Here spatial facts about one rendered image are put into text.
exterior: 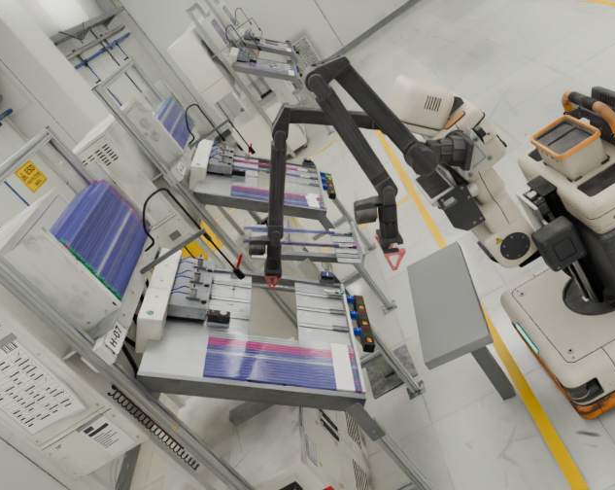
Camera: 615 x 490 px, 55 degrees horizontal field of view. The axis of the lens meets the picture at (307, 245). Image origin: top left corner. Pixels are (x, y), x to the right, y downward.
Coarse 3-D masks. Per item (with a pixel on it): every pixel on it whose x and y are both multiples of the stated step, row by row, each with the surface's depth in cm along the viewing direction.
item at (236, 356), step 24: (216, 336) 199; (240, 336) 201; (264, 336) 204; (216, 360) 188; (240, 360) 190; (264, 360) 192; (288, 360) 195; (312, 360) 197; (336, 360) 199; (288, 384) 185; (312, 384) 186; (336, 384) 188
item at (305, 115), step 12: (288, 108) 199; (300, 108) 201; (312, 108) 202; (276, 120) 205; (288, 120) 200; (300, 120) 202; (312, 120) 203; (324, 120) 203; (360, 120) 204; (288, 132) 202
